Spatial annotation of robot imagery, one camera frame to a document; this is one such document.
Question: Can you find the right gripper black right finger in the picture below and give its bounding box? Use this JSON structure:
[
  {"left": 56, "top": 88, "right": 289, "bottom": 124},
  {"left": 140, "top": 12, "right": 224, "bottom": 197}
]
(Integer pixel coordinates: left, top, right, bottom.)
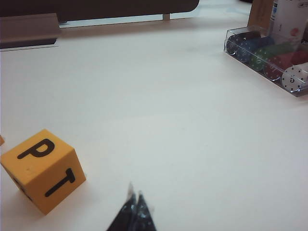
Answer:
[{"left": 133, "top": 191, "right": 158, "bottom": 231}]

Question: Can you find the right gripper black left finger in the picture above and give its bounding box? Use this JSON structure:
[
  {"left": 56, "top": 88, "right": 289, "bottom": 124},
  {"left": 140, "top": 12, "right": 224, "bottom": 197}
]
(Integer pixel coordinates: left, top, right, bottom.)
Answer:
[{"left": 105, "top": 181, "right": 137, "bottom": 231}]

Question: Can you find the yellow P letter block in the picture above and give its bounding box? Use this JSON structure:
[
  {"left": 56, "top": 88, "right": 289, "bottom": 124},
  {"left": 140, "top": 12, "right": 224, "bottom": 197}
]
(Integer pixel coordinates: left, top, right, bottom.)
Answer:
[{"left": 0, "top": 128, "right": 87, "bottom": 216}]

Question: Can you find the clear poker chip case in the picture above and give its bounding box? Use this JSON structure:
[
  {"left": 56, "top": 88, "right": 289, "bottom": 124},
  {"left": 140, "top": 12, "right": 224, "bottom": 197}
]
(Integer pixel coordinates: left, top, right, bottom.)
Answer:
[{"left": 223, "top": 27, "right": 308, "bottom": 98}]

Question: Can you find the green poker chip stack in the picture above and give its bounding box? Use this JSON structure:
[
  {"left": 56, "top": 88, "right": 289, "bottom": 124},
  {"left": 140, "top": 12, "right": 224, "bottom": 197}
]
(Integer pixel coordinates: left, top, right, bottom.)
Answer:
[{"left": 249, "top": 42, "right": 295, "bottom": 72}]

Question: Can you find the black poker chip stack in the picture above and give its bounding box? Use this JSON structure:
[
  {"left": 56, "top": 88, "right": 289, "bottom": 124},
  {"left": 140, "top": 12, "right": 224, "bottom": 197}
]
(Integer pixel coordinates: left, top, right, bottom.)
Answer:
[{"left": 226, "top": 31, "right": 262, "bottom": 55}]

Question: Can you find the blue poker chip stack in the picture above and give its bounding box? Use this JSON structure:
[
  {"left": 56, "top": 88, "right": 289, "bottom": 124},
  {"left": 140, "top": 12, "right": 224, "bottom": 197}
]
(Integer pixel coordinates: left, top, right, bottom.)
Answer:
[{"left": 237, "top": 36, "right": 275, "bottom": 63}]

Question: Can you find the red poker chip stack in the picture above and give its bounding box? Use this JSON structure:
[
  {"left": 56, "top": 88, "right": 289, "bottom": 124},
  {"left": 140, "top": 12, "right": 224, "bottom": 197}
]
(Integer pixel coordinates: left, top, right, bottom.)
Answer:
[{"left": 263, "top": 50, "right": 308, "bottom": 81}]

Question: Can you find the white poker chip stack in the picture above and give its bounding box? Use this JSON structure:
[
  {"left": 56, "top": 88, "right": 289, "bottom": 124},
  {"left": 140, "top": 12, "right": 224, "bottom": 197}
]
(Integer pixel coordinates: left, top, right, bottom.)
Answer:
[{"left": 282, "top": 63, "right": 308, "bottom": 93}]

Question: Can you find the brown desk divider screen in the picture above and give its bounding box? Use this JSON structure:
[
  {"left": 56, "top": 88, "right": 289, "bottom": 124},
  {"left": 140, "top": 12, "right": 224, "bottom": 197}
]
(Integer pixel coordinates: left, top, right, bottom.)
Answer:
[{"left": 0, "top": 0, "right": 200, "bottom": 24}]

